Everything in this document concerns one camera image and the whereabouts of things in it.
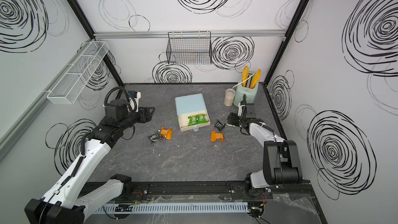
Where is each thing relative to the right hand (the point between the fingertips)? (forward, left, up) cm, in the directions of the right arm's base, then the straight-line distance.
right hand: (234, 118), depth 92 cm
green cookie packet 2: (-5, +19, +7) cm, 21 cm away
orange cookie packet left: (-8, +40, -6) cm, 42 cm away
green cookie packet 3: (-1, +2, -6) cm, 7 cm away
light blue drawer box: (0, +25, +6) cm, 26 cm away
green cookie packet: (-6, +24, +6) cm, 25 cm away
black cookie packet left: (-11, +48, -5) cm, 49 cm away
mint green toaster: (+10, -9, +11) cm, 18 cm away
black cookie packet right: (-1, +9, -6) cm, 11 cm away
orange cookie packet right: (-9, +11, -6) cm, 16 cm away
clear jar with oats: (+16, +2, 0) cm, 16 cm away
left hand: (-6, +45, +18) cm, 49 cm away
